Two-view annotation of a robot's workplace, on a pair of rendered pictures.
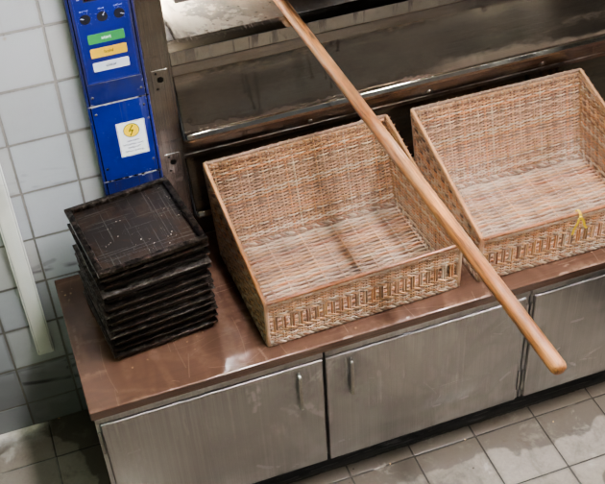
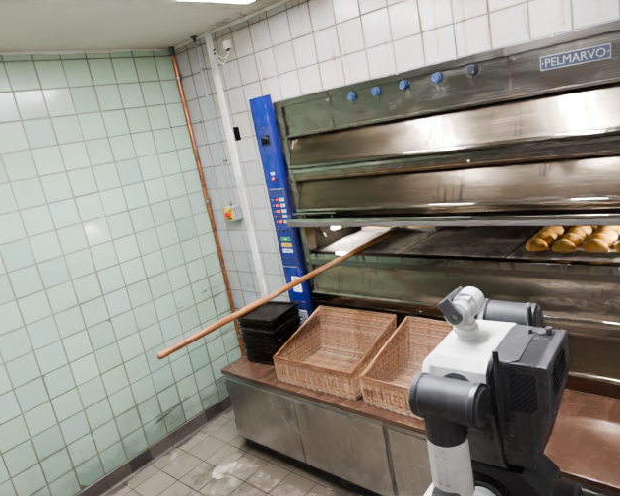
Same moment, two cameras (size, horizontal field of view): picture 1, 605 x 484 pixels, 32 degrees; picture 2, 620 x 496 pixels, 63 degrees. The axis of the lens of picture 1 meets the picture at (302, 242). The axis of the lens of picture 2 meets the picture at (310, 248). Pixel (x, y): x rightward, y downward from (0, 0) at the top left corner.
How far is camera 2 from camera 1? 259 cm
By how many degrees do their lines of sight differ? 59
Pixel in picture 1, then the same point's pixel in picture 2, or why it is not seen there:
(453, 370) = (353, 450)
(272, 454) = (282, 440)
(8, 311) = not seen: hidden behind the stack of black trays
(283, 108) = (349, 293)
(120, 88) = (291, 262)
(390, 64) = (397, 288)
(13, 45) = (265, 235)
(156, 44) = (305, 248)
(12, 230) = not seen: hidden behind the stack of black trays
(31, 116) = (271, 264)
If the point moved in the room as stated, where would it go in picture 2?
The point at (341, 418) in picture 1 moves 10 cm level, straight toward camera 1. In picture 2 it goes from (306, 441) to (290, 449)
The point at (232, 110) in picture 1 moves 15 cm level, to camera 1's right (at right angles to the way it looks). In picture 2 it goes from (332, 286) to (345, 291)
